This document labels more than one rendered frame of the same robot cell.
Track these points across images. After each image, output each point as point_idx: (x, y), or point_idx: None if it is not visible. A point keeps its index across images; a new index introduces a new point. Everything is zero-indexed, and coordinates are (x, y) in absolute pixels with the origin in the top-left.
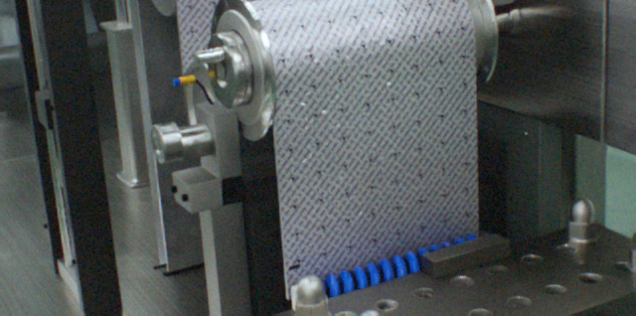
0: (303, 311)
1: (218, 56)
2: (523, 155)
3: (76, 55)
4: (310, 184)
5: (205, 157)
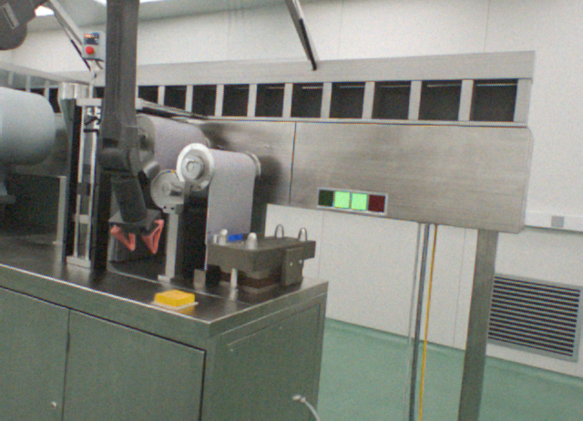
0: (222, 240)
1: (193, 160)
2: (255, 216)
3: None
4: (216, 205)
5: (175, 198)
